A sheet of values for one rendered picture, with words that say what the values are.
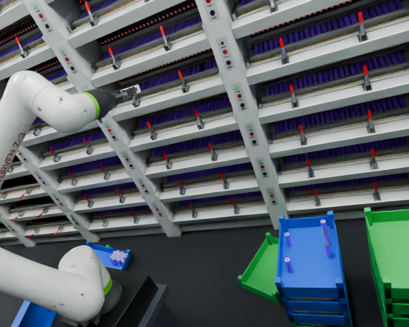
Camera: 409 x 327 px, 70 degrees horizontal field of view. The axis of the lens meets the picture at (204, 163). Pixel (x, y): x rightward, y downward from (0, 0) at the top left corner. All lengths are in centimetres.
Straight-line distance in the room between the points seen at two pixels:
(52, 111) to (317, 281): 96
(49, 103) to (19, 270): 46
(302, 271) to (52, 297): 79
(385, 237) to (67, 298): 104
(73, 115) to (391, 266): 105
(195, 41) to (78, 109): 57
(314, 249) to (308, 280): 13
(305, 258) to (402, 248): 31
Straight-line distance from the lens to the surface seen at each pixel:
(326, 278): 111
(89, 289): 104
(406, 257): 116
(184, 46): 125
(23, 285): 99
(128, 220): 208
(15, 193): 252
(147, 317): 131
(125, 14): 132
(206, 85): 130
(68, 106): 87
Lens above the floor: 124
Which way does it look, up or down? 29 degrees down
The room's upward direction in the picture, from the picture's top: 24 degrees counter-clockwise
